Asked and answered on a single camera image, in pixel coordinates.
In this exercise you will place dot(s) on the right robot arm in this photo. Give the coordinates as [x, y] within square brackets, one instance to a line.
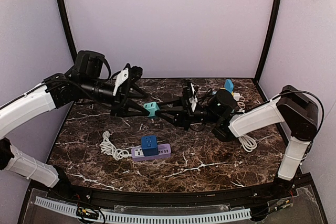
[302, 111]

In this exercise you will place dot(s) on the small teal plug adapter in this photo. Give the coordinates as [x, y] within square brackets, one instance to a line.
[152, 107]

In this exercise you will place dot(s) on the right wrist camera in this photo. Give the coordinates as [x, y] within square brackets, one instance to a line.
[189, 95]

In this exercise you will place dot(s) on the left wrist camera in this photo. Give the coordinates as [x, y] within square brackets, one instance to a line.
[125, 78]

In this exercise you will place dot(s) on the white usb charger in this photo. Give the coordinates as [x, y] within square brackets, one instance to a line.
[237, 96]

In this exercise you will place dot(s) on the dark blue cube adapter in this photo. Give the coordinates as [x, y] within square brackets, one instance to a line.
[149, 145]

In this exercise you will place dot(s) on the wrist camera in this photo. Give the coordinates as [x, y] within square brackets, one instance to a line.
[189, 95]
[125, 78]

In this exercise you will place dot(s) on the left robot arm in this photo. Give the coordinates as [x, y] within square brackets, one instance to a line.
[82, 81]

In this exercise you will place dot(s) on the white slotted cable duct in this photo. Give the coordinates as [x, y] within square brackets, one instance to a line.
[132, 214]

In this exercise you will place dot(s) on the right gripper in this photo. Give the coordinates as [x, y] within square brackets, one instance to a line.
[187, 109]

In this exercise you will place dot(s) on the purple power strip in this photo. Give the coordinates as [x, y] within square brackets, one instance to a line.
[162, 151]

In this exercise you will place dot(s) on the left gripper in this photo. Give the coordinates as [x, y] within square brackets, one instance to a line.
[122, 94]

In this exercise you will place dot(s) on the blue square socket adapter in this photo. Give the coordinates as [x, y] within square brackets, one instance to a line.
[229, 86]

